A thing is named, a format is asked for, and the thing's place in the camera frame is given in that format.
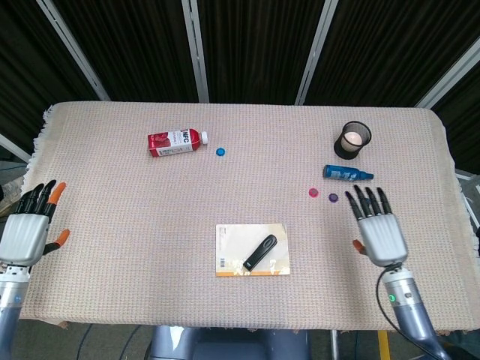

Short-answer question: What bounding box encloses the red juice bottle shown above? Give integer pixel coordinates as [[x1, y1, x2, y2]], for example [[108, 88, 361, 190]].
[[147, 127, 209, 159]]

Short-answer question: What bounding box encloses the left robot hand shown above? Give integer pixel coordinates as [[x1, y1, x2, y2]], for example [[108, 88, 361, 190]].
[[0, 180, 71, 267]]

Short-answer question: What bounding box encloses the cream yellow booklet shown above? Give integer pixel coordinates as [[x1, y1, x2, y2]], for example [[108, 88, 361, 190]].
[[215, 222, 292, 278]]

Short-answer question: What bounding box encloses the beige woven tablecloth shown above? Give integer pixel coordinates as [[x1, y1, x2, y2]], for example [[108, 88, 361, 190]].
[[11, 101, 480, 332]]

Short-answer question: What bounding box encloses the blue spray bottle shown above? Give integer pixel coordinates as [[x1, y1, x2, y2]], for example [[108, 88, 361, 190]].
[[322, 163, 375, 182]]

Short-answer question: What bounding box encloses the black mesh pen cup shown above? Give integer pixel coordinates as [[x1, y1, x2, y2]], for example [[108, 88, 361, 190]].
[[333, 120, 373, 159]]

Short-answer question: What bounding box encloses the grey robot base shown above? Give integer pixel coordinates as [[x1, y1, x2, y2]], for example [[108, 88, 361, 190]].
[[147, 325, 313, 360]]

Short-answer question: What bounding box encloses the black marker device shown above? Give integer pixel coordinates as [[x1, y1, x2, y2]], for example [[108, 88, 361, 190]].
[[242, 234, 279, 272]]

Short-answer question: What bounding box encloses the black folding screen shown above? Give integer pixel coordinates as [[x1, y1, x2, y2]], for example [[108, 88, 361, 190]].
[[0, 0, 480, 177]]

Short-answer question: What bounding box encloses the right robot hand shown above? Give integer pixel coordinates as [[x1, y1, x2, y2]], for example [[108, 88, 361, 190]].
[[344, 184, 409, 268]]

